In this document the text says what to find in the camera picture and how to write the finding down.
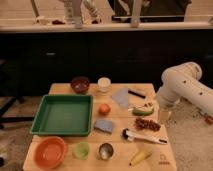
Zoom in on green plastic tray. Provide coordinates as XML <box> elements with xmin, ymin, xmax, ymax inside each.
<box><xmin>30</xmin><ymin>94</ymin><xmax>93</xmax><ymax>137</ymax></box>

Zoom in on green toy cucumber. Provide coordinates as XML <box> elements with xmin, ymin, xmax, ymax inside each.
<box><xmin>132</xmin><ymin>108</ymin><xmax>154</xmax><ymax>116</ymax></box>

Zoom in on dark red bowl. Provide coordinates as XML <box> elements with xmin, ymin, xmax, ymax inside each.
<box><xmin>70</xmin><ymin>76</ymin><xmax>90</xmax><ymax>94</ymax></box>

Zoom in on white paper cup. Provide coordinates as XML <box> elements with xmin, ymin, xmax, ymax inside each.
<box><xmin>98</xmin><ymin>77</ymin><xmax>111</xmax><ymax>93</ymax></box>

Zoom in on green plastic cup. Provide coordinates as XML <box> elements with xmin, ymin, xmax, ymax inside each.
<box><xmin>73</xmin><ymin>142</ymin><xmax>90</xmax><ymax>160</ymax></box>

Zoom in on black office chair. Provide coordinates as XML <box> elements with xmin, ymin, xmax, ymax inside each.
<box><xmin>0</xmin><ymin>58</ymin><xmax>36</xmax><ymax>130</ymax></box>

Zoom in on orange tomato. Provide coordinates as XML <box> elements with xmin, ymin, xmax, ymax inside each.
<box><xmin>98</xmin><ymin>103</ymin><xmax>111</xmax><ymax>115</ymax></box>

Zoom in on brown grape bunch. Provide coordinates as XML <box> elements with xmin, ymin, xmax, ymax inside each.
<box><xmin>134</xmin><ymin>118</ymin><xmax>161</xmax><ymax>131</ymax></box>

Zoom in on grey towel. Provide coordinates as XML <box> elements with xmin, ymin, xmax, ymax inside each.
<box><xmin>112</xmin><ymin>88</ymin><xmax>129</xmax><ymax>108</ymax></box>

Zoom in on blue sponge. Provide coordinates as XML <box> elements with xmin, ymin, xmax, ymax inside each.
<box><xmin>94</xmin><ymin>119</ymin><xmax>114</xmax><ymax>133</ymax></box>

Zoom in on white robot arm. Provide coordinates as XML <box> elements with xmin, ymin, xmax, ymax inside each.
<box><xmin>155</xmin><ymin>62</ymin><xmax>213</xmax><ymax>125</ymax></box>

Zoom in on wooden table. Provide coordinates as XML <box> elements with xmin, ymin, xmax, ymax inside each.
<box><xmin>22</xmin><ymin>82</ymin><xmax>178</xmax><ymax>171</ymax></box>

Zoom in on metal cup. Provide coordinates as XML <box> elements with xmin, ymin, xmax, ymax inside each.
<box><xmin>98</xmin><ymin>143</ymin><xmax>114</xmax><ymax>160</ymax></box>

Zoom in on orange plastic bowl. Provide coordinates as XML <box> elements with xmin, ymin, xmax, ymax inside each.
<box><xmin>33</xmin><ymin>136</ymin><xmax>68</xmax><ymax>170</ymax></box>

